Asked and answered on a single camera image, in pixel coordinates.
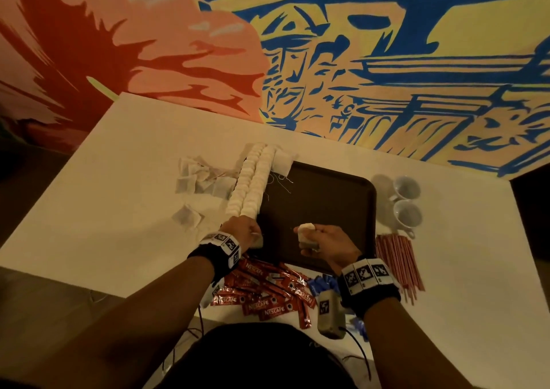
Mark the person's right hand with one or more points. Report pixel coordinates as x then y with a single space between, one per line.
335 245

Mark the person's left hand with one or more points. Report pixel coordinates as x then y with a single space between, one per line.
241 230

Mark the white tea bag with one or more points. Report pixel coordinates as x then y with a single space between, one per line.
307 236

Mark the pile of blue sugar sachets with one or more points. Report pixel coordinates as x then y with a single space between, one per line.
325 286

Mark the dark brown tray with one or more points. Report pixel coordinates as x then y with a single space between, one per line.
331 195

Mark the row of tea bags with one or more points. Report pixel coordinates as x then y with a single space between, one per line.
253 178

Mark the pile of red Nescafe sachets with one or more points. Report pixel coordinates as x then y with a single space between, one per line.
266 290

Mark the pile of white tea bags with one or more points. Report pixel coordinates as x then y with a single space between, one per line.
199 178

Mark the bundle of red stir sticks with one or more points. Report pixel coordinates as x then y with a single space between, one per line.
401 264

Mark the person's left forearm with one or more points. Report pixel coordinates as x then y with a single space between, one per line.
120 324

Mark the person's right forearm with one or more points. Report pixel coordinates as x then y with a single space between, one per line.
412 350

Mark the black left wristband with markers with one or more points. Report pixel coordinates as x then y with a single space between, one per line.
219 254

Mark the black wristband with markers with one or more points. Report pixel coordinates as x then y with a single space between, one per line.
369 286
219 254

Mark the black right wristband with markers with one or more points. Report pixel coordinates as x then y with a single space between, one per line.
369 286

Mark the small white cup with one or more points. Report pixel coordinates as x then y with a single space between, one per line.
407 215
406 187

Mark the black clothing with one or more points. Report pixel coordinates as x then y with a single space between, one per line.
258 359

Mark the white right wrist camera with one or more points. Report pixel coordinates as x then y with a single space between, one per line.
331 311

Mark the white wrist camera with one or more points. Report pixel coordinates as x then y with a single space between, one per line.
213 292
331 311

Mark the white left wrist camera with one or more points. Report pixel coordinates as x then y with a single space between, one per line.
213 292

